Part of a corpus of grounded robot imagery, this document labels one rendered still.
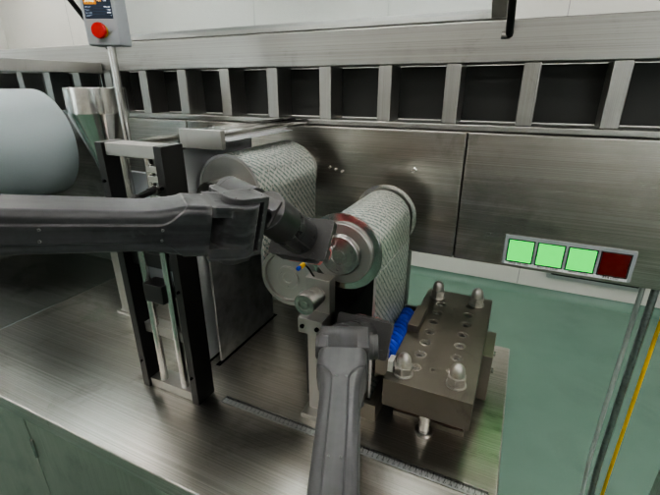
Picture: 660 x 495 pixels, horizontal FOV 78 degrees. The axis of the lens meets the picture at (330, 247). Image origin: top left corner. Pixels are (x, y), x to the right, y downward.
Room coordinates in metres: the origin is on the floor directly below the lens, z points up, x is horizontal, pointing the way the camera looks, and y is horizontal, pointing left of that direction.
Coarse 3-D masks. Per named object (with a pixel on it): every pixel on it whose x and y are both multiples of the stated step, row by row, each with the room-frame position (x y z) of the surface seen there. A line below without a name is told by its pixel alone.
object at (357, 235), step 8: (344, 224) 0.68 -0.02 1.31; (336, 232) 0.68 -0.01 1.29; (344, 232) 0.68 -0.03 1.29; (352, 232) 0.67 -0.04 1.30; (360, 232) 0.67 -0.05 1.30; (360, 240) 0.66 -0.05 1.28; (360, 248) 0.66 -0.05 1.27; (368, 248) 0.66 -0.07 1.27; (368, 256) 0.66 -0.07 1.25; (320, 264) 0.70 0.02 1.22; (360, 264) 0.66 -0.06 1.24; (368, 264) 0.66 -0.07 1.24; (328, 272) 0.69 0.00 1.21; (352, 272) 0.67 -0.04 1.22; (360, 272) 0.66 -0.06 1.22; (336, 280) 0.68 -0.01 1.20; (344, 280) 0.68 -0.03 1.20; (352, 280) 0.67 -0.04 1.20
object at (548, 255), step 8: (544, 248) 0.83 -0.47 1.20; (552, 248) 0.82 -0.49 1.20; (560, 248) 0.82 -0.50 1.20; (536, 256) 0.84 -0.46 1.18; (544, 256) 0.83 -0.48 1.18; (552, 256) 0.82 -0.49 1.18; (560, 256) 0.82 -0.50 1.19; (544, 264) 0.83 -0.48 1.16; (552, 264) 0.82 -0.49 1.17; (560, 264) 0.82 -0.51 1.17
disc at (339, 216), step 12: (324, 216) 0.70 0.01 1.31; (336, 216) 0.69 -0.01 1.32; (348, 216) 0.68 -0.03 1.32; (360, 228) 0.67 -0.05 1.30; (372, 240) 0.66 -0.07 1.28; (372, 252) 0.66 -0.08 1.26; (312, 264) 0.71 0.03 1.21; (372, 264) 0.66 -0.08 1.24; (372, 276) 0.66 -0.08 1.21; (348, 288) 0.68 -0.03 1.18
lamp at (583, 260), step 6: (570, 252) 0.81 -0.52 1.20; (576, 252) 0.81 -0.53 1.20; (582, 252) 0.80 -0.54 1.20; (588, 252) 0.80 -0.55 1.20; (594, 252) 0.79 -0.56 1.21; (570, 258) 0.81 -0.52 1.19; (576, 258) 0.80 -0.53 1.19; (582, 258) 0.80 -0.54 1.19; (588, 258) 0.79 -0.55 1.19; (594, 258) 0.79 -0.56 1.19; (570, 264) 0.81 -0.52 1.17; (576, 264) 0.80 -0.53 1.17; (582, 264) 0.80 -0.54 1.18; (588, 264) 0.79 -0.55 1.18; (576, 270) 0.80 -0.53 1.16; (582, 270) 0.80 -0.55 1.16; (588, 270) 0.79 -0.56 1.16
